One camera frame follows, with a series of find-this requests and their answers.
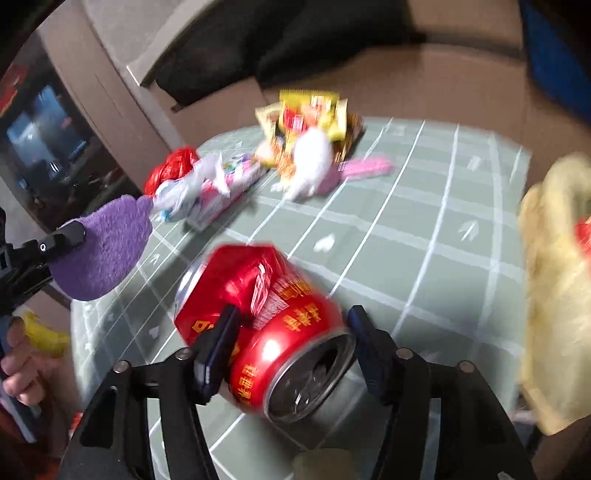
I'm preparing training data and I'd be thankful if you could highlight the crushed red soda can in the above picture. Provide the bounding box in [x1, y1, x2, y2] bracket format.
[174, 243, 356, 424]

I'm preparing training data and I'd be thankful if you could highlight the purple sponge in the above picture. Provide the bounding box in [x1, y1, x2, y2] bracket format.
[49, 195, 153, 301]

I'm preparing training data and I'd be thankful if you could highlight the pink wrapper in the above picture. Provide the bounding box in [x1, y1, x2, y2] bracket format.
[318, 157, 394, 196]

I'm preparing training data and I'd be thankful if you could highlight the red plastic bag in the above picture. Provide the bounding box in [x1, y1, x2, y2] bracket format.
[143, 146, 199, 196]

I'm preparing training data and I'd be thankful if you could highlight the white tissue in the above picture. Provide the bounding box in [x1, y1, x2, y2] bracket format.
[273, 128, 334, 202]

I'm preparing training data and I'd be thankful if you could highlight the yellow snack bag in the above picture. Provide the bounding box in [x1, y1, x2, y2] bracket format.
[253, 90, 363, 180]

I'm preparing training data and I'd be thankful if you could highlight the trash bin with beige bag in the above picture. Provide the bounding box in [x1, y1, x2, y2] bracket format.
[518, 152, 590, 436]

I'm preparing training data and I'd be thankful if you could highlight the left hand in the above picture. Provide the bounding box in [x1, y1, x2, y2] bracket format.
[1, 317, 71, 409]

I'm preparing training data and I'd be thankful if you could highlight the dark oven window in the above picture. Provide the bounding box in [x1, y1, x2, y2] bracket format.
[1, 34, 140, 231]

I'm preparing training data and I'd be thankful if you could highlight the green grid tablecloth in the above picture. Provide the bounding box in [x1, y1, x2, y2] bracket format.
[68, 115, 532, 480]

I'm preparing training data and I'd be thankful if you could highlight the pink white candy box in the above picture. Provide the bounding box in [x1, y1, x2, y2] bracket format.
[185, 154, 267, 232]

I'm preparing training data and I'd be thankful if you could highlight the white plastic bag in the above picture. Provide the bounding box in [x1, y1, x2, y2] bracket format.
[152, 151, 230, 222]

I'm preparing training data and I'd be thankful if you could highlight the black cloth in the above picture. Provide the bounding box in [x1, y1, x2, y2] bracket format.
[154, 0, 425, 108]

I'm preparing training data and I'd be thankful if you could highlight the blue towel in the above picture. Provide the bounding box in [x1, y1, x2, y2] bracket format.
[519, 0, 590, 124]

